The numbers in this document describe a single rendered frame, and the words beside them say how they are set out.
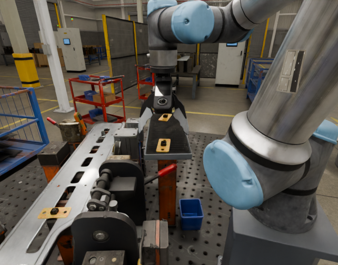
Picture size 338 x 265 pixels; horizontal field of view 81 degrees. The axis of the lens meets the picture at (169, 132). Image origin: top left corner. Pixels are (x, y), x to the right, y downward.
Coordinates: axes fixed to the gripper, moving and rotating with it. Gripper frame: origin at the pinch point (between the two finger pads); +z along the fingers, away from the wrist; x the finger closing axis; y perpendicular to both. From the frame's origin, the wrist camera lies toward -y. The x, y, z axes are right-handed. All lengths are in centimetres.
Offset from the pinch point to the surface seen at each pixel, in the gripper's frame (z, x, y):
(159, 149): 3.2, 1.0, -2.9
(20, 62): 34, 504, 558
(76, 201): 19.5, 27.0, -9.5
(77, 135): 21, 52, 39
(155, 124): 3.5, 4.8, 16.4
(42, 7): -82, 259, 353
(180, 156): 3.8, -5.5, -5.9
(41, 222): 19.5, 32.6, -18.1
